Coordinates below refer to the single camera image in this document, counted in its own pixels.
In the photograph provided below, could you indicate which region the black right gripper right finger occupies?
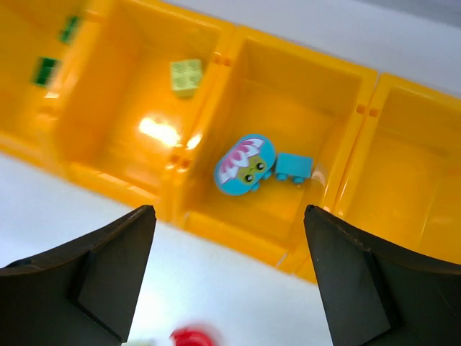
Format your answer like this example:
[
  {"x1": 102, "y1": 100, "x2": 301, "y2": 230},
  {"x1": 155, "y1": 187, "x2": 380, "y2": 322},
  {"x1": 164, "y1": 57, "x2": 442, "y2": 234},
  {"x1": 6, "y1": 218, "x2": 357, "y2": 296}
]
[{"x1": 304, "y1": 205, "x2": 460, "y2": 345}]

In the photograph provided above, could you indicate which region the yellow bin far right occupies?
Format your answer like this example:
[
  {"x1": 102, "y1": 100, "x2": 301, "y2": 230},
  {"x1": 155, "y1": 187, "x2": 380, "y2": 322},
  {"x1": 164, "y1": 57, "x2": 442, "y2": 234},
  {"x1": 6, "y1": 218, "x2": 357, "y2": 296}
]
[{"x1": 320, "y1": 74, "x2": 460, "y2": 264}]

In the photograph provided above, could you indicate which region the blue flower lego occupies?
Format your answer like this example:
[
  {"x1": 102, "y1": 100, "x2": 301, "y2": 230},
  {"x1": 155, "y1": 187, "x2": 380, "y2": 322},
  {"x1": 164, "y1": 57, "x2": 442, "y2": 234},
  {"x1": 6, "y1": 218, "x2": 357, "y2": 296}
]
[{"x1": 213, "y1": 134, "x2": 277, "y2": 196}]

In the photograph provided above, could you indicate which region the yellow bin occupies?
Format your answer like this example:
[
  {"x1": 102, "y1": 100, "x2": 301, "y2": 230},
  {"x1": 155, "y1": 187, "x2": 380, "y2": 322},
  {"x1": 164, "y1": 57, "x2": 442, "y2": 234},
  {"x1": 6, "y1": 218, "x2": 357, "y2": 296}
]
[
  {"x1": 1, "y1": 1, "x2": 114, "y2": 166},
  {"x1": 171, "y1": 27, "x2": 378, "y2": 272},
  {"x1": 320, "y1": 74, "x2": 460, "y2": 264},
  {"x1": 50, "y1": 1, "x2": 235, "y2": 219}
]

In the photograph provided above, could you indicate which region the dark green lego brick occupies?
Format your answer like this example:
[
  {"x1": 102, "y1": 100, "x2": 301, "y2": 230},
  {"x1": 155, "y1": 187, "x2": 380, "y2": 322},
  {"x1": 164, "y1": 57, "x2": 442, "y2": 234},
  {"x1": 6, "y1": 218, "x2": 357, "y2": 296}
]
[{"x1": 58, "y1": 15, "x2": 81, "y2": 44}]

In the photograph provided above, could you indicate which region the yellow-green lego brick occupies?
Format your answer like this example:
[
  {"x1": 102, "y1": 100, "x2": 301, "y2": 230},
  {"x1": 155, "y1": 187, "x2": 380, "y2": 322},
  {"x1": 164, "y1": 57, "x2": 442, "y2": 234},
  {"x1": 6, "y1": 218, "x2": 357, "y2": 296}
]
[{"x1": 170, "y1": 59, "x2": 202, "y2": 98}]

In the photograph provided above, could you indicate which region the yellow bin far left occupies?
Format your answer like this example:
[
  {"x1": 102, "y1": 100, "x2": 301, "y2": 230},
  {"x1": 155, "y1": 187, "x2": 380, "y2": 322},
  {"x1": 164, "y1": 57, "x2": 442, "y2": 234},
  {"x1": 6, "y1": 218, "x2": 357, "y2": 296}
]
[{"x1": 1, "y1": 1, "x2": 114, "y2": 166}]

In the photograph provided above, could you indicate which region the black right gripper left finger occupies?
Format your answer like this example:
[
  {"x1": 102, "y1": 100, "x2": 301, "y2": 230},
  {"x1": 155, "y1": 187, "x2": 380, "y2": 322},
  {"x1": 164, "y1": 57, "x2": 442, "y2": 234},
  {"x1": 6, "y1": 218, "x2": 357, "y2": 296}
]
[{"x1": 1, "y1": 205, "x2": 156, "y2": 345}]

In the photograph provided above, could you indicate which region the red round lego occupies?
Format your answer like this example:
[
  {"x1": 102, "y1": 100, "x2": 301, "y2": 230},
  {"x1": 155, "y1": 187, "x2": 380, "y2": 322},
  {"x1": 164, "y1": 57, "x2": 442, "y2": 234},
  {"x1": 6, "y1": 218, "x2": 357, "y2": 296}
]
[{"x1": 169, "y1": 324, "x2": 218, "y2": 346}]

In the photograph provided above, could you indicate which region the teal lego brick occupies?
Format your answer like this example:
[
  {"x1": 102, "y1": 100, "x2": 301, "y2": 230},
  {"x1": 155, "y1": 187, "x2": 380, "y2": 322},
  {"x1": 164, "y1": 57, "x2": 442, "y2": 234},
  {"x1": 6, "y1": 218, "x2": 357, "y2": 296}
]
[{"x1": 274, "y1": 153, "x2": 313, "y2": 185}]

